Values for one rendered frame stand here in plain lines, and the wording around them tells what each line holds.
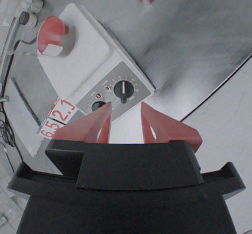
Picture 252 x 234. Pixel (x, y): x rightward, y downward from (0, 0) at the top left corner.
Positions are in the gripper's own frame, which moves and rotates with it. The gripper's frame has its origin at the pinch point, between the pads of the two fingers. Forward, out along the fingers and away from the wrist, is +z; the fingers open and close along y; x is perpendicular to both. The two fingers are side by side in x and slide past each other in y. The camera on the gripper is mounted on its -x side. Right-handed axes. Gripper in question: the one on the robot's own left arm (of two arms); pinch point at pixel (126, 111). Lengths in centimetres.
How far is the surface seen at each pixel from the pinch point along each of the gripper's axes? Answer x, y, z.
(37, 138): 23.7, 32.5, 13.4
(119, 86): 0.4, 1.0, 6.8
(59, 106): 8.1, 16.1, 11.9
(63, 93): 1.2, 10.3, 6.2
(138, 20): -9.2, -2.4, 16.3
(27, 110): 14.6, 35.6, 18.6
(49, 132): 17.4, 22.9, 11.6
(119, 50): -4.7, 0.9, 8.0
